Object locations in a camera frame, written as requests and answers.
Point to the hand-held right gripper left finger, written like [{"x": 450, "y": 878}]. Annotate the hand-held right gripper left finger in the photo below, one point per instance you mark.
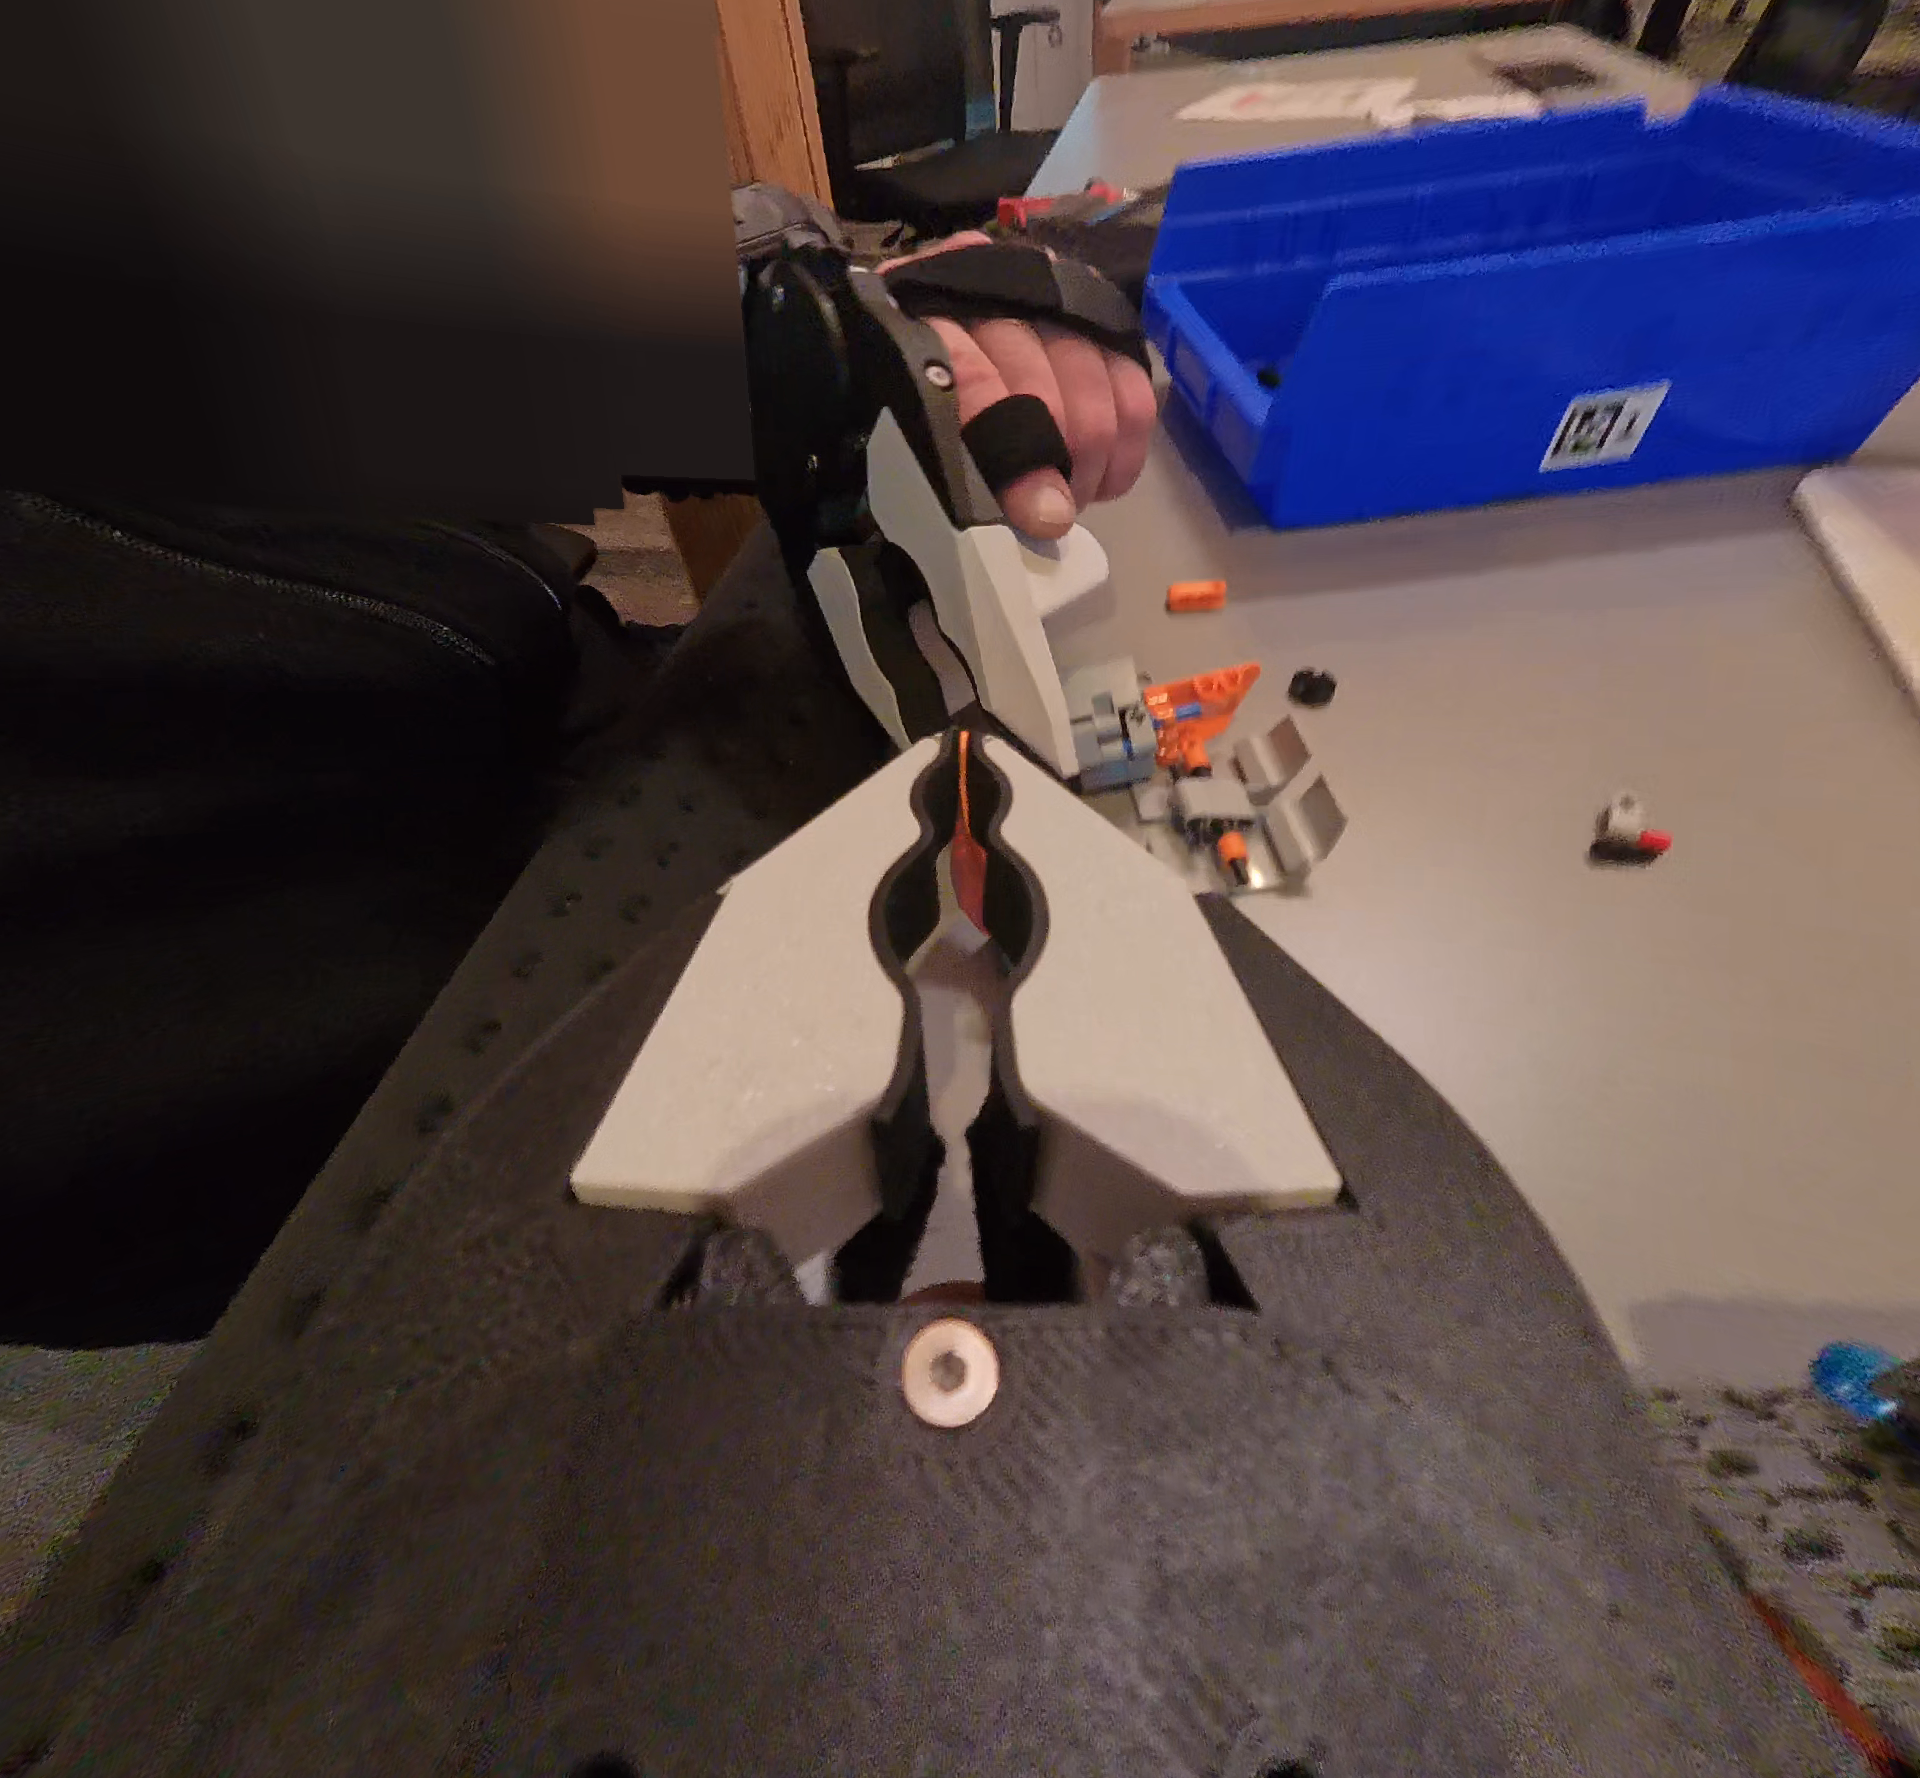
[{"x": 746, "y": 1045}]

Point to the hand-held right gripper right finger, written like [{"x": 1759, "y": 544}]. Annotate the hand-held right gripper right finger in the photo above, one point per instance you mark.
[{"x": 1170, "y": 1045}]

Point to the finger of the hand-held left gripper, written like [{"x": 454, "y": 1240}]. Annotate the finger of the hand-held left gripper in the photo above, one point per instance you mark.
[
  {"x": 1004, "y": 638},
  {"x": 865, "y": 638}
]

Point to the grey hinged brick piece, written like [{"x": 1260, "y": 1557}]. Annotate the grey hinged brick piece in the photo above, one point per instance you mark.
[{"x": 1110, "y": 728}]

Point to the orange panel brick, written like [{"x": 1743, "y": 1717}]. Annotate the orange panel brick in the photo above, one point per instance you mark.
[{"x": 971, "y": 865}]

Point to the grey orange brick assembly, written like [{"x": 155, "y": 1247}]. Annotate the grey orange brick assembly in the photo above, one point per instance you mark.
[{"x": 1278, "y": 788}]

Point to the small orange brick connector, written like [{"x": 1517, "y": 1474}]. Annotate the small orange brick connector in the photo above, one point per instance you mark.
[{"x": 1198, "y": 596}]

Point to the black perforated foam pad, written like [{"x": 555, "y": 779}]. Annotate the black perforated foam pad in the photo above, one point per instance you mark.
[{"x": 496, "y": 998}]

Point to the black round brick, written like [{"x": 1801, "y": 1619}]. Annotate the black round brick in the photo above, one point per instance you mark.
[{"x": 1314, "y": 685}]

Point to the black office chair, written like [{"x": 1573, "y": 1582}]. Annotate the black office chair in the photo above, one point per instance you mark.
[{"x": 886, "y": 8}]

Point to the white trash bin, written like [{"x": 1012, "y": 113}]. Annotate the white trash bin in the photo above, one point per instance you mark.
[{"x": 1047, "y": 52}]

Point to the small grey red-pinned brick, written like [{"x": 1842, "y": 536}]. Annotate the small grey red-pinned brick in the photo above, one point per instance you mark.
[{"x": 1632, "y": 829}]

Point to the person's black clothing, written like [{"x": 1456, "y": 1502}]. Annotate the person's black clothing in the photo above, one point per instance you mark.
[{"x": 222, "y": 833}]

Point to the white paper sheet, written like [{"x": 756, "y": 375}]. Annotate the white paper sheet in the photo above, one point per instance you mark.
[{"x": 1291, "y": 103}]

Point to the blue bin with white tag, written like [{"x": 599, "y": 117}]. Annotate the blue bin with white tag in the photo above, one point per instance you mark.
[{"x": 1501, "y": 310}]

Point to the blue translucent round brick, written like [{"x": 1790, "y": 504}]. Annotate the blue translucent round brick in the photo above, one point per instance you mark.
[{"x": 1857, "y": 1382}]

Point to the tracked toy brick robot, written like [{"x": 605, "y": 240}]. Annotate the tracked toy brick robot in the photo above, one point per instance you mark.
[{"x": 1830, "y": 1556}]

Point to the white tablet stand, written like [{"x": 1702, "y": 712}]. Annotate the white tablet stand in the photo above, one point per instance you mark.
[{"x": 1876, "y": 563}]

